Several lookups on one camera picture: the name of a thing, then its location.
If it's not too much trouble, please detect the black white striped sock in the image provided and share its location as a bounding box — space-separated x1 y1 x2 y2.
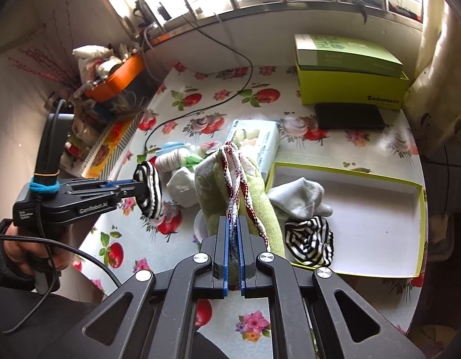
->
284 216 334 267
133 161 162 220

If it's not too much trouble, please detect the white cloth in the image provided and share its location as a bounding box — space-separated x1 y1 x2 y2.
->
166 148 204 208

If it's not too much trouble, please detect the white grey sock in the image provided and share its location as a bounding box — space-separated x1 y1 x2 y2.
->
267 177 333 221

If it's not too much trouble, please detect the person's left hand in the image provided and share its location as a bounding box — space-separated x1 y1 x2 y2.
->
0 222 71 280

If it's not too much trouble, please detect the yellow striped picture book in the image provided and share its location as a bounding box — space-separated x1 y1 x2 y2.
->
80 115 138 180

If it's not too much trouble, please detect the round clear plastic container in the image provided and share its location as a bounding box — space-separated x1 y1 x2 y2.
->
194 210 209 247

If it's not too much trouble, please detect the blue face mask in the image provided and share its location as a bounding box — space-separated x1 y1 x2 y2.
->
156 142 186 156

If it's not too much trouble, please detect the floral fruit tablecloth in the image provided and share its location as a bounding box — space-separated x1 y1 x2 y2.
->
70 63 427 359

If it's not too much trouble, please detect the wet wipes pack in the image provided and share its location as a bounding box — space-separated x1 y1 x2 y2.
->
226 119 280 182

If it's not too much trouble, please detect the open lime white shallow box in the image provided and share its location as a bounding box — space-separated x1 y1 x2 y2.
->
267 162 427 279

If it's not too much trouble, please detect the lime green cardboard box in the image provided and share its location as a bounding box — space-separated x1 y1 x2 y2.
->
294 34 409 110

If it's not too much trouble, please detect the black clip on window bar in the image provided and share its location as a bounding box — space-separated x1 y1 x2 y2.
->
352 0 381 24

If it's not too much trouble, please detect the black binder clip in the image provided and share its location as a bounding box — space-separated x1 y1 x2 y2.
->
389 0 422 23

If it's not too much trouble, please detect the blue hair tie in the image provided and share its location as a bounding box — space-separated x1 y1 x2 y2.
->
28 177 62 195

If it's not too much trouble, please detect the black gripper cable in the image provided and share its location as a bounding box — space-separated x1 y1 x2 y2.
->
0 98 124 336

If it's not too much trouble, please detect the black charging cable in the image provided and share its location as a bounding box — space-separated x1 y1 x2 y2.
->
143 14 254 154

